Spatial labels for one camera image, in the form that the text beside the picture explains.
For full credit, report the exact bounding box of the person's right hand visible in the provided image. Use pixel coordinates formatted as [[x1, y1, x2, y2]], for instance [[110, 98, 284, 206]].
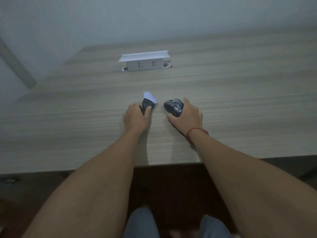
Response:
[[167, 98, 204, 137]]

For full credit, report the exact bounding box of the person's left hand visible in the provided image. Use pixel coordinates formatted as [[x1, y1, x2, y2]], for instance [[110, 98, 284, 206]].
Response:
[[123, 102, 152, 134]]

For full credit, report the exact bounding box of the small black plastic cover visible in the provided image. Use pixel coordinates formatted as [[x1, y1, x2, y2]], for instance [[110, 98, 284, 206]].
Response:
[[139, 98, 155, 116]]

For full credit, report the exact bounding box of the black computer mouse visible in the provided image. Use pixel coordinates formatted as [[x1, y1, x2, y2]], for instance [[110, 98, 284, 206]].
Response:
[[163, 99, 185, 118]]

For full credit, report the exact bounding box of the person's left forearm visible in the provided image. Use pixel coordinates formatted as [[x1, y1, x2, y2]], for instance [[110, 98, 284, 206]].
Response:
[[22, 129, 149, 238]]

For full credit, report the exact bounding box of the person's right forearm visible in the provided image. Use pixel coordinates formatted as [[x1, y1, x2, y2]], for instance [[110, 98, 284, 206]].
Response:
[[189, 128, 317, 238]]

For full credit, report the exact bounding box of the white pop-up power socket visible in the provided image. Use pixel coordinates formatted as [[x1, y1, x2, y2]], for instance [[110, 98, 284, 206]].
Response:
[[118, 50, 171, 72]]

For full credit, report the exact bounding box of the person's left leg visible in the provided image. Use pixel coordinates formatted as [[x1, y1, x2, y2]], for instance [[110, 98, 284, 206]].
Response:
[[123, 206, 160, 238]]

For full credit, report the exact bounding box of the person's leg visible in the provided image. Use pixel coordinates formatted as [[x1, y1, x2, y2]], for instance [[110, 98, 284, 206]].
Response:
[[198, 215, 234, 238], [123, 206, 160, 238]]

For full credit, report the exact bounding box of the person's right leg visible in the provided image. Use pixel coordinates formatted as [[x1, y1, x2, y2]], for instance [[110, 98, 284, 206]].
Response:
[[198, 215, 234, 238]]

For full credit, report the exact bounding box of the red string bracelet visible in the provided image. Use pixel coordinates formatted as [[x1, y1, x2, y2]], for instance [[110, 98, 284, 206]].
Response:
[[186, 127, 210, 147]]

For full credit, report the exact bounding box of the grey wall trim strip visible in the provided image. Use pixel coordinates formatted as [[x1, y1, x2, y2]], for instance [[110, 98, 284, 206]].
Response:
[[0, 38, 37, 89]]

